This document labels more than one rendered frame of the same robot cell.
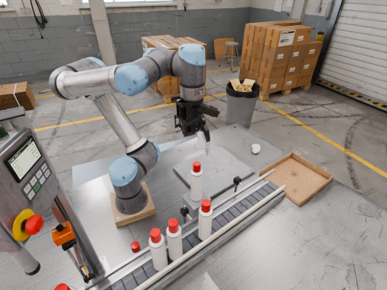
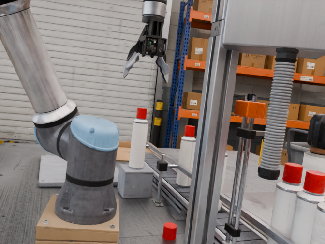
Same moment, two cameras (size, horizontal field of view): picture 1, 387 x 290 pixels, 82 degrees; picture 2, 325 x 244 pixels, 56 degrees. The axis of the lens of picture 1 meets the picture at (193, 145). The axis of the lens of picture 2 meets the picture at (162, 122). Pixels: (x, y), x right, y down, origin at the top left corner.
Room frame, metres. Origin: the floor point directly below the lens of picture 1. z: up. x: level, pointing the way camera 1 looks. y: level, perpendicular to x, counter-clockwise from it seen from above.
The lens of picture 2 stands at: (0.34, 0.97, 1.21)
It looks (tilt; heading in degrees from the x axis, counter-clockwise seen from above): 7 degrees down; 285
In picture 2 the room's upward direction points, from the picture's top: 6 degrees clockwise
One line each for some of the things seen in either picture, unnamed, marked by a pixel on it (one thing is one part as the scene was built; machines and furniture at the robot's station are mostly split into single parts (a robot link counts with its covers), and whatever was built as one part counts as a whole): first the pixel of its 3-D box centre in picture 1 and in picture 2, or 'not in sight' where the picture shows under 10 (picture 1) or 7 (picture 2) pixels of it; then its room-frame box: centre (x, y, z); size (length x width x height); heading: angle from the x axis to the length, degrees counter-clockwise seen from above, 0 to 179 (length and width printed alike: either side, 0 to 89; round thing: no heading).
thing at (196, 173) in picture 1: (196, 181); (139, 138); (0.68, -0.01, 1.02); 0.05 x 0.05 x 0.20
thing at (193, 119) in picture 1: (190, 114); (152, 37); (0.66, 0.01, 1.35); 0.09 x 0.08 x 0.12; 126
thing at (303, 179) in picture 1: (295, 175); (133, 150); (0.89, -0.56, 0.85); 0.30 x 0.26 x 0.04; 126
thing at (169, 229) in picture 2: (135, 246); (169, 230); (0.48, 0.23, 0.85); 0.03 x 0.03 x 0.03
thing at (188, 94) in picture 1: (192, 91); (155, 12); (0.66, 0.00, 1.44); 0.08 x 0.08 x 0.05
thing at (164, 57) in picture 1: (160, 63); not in sight; (0.69, 0.10, 1.51); 0.11 x 0.11 x 0.08; 63
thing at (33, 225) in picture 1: (32, 224); not in sight; (0.26, 0.32, 1.32); 0.04 x 0.03 x 0.04; 1
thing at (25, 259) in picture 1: (16, 249); (277, 114); (0.29, 0.44, 1.18); 0.04 x 0.04 x 0.21
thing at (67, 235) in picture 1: (81, 267); (252, 175); (0.31, 0.32, 1.05); 0.10 x 0.04 x 0.33; 36
